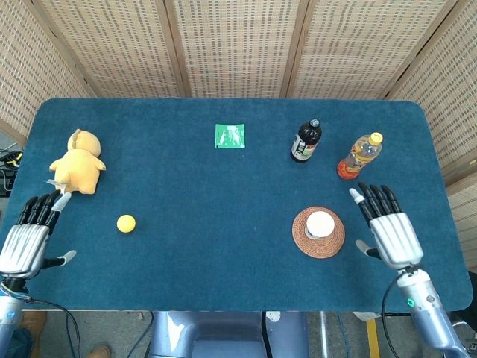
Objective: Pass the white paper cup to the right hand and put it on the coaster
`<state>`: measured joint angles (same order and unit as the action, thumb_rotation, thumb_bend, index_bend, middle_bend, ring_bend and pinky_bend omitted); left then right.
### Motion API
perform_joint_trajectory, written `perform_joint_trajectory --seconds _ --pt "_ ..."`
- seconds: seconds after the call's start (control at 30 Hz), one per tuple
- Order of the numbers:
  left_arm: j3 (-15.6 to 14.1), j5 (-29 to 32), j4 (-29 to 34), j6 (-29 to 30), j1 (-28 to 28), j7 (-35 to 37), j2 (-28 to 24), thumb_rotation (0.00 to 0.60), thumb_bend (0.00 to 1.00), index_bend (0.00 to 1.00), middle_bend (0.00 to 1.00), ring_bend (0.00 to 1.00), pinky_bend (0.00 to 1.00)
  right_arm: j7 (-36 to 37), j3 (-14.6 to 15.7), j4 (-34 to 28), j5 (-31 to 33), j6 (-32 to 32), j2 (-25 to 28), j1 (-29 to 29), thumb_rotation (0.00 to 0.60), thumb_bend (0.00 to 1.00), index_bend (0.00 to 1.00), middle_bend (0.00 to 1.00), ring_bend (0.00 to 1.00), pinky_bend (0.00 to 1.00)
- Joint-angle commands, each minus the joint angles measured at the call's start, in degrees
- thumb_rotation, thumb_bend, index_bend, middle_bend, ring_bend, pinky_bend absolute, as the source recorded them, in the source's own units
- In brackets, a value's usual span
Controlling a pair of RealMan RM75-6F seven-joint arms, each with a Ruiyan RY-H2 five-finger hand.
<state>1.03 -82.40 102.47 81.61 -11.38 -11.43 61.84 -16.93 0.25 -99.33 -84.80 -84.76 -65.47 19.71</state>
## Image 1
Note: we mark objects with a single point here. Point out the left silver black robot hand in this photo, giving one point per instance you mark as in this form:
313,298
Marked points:
24,248

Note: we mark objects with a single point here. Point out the blue table cloth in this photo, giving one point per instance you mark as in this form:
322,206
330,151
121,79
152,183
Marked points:
231,194

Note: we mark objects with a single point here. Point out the black equipment with yellow clip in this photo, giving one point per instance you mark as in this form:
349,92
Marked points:
9,168

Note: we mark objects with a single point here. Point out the dark bottle with black cap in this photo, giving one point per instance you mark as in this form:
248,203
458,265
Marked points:
305,143

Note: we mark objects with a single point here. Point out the yellow plush toy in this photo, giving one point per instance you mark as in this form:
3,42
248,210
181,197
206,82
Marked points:
78,164

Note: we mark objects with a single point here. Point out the round woven rattan coaster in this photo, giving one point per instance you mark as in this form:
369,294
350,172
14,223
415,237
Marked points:
318,249

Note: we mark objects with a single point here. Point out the brown leather shoe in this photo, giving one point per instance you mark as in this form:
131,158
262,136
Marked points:
33,322
100,352

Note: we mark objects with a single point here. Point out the orange drink bottle yellow cap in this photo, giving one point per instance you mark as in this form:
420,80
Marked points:
357,158

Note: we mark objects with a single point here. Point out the green square packet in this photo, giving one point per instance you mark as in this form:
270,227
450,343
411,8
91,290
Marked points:
230,135

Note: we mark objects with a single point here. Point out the grey-blue robot torso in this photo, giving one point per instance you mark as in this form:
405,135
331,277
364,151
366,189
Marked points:
223,335

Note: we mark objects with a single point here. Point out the white floral paper cup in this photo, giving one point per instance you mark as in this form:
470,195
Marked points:
319,223

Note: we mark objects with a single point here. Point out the yellow ball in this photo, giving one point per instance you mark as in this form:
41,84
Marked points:
126,224

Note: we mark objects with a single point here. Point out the woven wooden folding screen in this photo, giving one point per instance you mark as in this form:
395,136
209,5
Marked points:
238,44

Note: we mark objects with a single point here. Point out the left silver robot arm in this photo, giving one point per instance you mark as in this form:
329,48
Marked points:
9,320

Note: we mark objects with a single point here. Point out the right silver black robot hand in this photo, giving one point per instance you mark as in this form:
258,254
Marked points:
395,238

